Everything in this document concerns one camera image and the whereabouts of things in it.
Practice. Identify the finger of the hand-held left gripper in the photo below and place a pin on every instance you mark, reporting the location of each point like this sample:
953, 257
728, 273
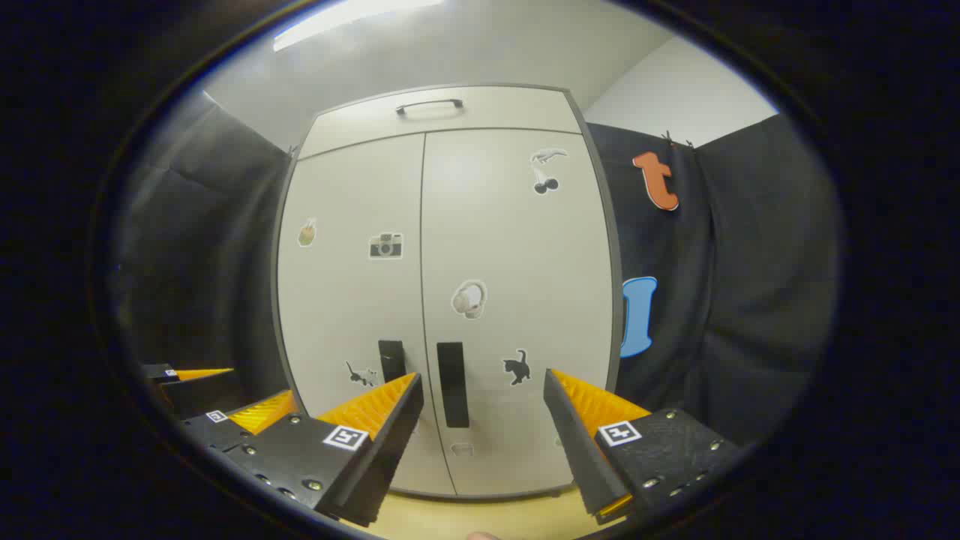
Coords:
204, 433
202, 394

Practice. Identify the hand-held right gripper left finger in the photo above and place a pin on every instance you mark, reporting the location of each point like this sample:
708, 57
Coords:
390, 450

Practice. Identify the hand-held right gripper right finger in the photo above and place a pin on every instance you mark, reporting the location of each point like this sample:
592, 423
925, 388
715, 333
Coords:
577, 450

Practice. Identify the white double-door shoe cabinet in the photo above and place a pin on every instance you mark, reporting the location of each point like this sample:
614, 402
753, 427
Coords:
616, 322

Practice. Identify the white shoe cabinet door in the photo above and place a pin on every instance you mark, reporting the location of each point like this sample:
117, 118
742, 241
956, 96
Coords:
525, 247
337, 315

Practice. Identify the white cabinet drawer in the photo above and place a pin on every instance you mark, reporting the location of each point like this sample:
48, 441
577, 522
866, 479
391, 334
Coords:
510, 112

